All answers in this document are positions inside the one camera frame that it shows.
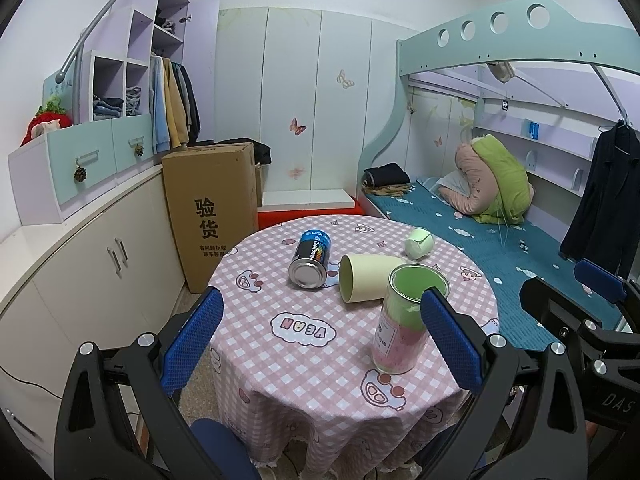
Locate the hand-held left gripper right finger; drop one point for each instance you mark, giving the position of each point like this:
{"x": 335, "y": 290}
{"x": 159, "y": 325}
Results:
{"x": 450, "y": 340}

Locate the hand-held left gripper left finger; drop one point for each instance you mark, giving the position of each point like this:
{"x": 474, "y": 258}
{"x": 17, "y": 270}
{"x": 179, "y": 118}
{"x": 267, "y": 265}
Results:
{"x": 192, "y": 342}

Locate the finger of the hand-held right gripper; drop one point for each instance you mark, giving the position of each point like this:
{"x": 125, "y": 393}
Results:
{"x": 550, "y": 305}
{"x": 600, "y": 276}

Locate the cream cup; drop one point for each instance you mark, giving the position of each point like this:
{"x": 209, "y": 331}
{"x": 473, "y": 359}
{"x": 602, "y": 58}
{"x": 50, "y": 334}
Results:
{"x": 370, "y": 280}

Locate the glass jar green pink lining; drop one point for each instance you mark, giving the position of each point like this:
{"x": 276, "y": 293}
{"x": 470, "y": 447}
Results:
{"x": 400, "y": 330}

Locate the teal patterned bed sheet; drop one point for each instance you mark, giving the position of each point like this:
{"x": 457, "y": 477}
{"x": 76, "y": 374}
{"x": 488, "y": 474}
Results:
{"x": 500, "y": 255}

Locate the dark hanging jacket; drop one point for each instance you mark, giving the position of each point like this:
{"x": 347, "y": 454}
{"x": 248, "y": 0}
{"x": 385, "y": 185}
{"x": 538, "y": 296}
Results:
{"x": 605, "y": 195}

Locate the small pale green ball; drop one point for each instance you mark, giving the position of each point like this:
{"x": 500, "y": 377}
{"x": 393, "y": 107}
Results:
{"x": 419, "y": 244}

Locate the blue chair seat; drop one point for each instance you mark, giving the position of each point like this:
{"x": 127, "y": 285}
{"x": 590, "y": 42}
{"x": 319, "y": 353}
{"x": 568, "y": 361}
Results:
{"x": 225, "y": 447}

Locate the round table pink checked cloth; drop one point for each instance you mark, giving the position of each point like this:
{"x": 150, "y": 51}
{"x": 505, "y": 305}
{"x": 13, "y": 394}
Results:
{"x": 310, "y": 360}

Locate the white low cabinet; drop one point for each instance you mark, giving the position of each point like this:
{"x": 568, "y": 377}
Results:
{"x": 75, "y": 285}

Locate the tall cardboard box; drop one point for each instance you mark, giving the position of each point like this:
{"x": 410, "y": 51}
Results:
{"x": 210, "y": 210}

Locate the green and pink quilt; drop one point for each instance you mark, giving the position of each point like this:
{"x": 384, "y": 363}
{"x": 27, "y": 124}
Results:
{"x": 500, "y": 180}

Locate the blue metal can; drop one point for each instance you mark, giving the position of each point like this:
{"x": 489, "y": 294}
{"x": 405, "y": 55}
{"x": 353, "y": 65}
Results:
{"x": 310, "y": 260}

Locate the grey pillow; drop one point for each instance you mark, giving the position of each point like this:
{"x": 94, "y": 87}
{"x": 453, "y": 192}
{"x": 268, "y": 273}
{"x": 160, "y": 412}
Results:
{"x": 452, "y": 185}

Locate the folded tan cloth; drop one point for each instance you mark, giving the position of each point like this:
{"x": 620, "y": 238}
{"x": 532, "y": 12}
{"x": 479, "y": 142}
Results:
{"x": 392, "y": 191}

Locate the small blue box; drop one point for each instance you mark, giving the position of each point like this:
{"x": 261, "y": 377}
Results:
{"x": 533, "y": 130}

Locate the folded dark clothes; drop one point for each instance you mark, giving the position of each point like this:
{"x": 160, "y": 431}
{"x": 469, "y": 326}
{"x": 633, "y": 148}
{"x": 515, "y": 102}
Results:
{"x": 387, "y": 175}

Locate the white low step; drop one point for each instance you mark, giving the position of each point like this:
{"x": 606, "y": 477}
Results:
{"x": 307, "y": 200}

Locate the pine cone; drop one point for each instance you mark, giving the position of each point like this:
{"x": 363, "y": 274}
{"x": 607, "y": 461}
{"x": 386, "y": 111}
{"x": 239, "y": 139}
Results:
{"x": 139, "y": 150}
{"x": 80, "y": 175}

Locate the dark cloth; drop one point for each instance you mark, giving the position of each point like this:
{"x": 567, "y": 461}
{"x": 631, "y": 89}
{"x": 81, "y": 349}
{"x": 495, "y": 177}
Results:
{"x": 255, "y": 150}

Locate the teal drawer unit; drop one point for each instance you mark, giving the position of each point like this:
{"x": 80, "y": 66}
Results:
{"x": 80, "y": 160}

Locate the yellow hanging garment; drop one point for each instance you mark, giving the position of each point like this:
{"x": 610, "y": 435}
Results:
{"x": 176, "y": 110}

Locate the light blue hanging shirt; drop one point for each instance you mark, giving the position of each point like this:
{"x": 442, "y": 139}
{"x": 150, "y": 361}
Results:
{"x": 159, "y": 110}

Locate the pink butterfly sticker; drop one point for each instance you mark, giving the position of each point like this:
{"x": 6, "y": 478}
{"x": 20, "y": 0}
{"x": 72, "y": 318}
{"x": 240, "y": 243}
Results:
{"x": 297, "y": 126}

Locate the dark hanging garment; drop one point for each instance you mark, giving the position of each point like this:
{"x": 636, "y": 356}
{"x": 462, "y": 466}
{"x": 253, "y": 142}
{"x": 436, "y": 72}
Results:
{"x": 191, "y": 100}

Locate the folded light jeans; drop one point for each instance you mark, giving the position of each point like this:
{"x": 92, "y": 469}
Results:
{"x": 133, "y": 101}

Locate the folded dark jeans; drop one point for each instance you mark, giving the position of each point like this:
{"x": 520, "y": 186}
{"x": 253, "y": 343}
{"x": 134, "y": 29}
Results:
{"x": 107, "y": 107}

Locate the white wardrobe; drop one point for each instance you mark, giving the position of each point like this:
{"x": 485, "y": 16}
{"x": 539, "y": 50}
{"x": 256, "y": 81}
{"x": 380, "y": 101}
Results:
{"x": 320, "y": 110}

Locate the red stuffed toy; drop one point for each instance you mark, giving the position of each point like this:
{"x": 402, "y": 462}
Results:
{"x": 45, "y": 122}

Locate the pale butterfly sticker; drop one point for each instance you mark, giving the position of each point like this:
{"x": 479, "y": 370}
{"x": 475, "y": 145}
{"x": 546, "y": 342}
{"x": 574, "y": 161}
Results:
{"x": 345, "y": 80}

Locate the lilac stepped shelf unit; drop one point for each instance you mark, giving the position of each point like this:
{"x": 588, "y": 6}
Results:
{"x": 145, "y": 30}

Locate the grey metal handrail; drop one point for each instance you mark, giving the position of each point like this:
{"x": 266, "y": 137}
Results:
{"x": 95, "y": 25}

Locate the lilac bed wall shelf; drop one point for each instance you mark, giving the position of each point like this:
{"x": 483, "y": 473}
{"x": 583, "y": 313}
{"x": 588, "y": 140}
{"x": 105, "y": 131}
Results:
{"x": 550, "y": 145}

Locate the teal bunk bed frame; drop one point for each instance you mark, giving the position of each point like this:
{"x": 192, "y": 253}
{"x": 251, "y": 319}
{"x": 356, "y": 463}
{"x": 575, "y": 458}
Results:
{"x": 450, "y": 45}

